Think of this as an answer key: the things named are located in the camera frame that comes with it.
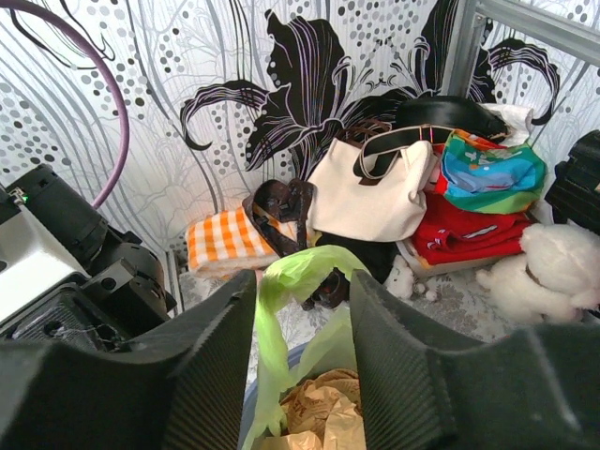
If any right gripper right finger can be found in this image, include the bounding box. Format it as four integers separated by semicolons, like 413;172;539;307
350;271;599;449

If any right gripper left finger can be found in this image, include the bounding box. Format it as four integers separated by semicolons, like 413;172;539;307
1;270;257;449

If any blue plastic trash bin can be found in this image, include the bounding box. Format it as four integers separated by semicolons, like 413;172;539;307
238;344;310;450

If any green plastic trash bag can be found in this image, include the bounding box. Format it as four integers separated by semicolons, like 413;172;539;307
245;245;366;449

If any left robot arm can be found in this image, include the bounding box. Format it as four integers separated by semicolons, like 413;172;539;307
1;164;176;353

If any cream canvas tote bag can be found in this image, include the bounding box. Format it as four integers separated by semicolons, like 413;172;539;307
307;139;436;242

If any crumpled brown paper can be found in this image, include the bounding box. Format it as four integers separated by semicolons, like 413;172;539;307
259;368;367;450

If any orange checkered cloth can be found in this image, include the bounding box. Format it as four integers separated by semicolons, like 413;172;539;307
186;207;278;278

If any white fluffy plush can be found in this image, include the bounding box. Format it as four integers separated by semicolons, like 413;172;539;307
475;223;599;323

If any colourful folded clothes stack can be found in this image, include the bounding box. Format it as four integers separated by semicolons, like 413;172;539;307
398;129;548;269

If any black leather handbag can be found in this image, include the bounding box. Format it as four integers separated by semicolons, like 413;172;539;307
545;129;600;234

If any black brimmed hat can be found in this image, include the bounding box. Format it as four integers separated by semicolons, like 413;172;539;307
393;96;511;143

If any dark brown strap bag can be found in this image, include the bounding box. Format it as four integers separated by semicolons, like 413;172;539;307
242;178;350;310

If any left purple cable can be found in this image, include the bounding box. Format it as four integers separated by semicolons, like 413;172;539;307
0;0;131;210

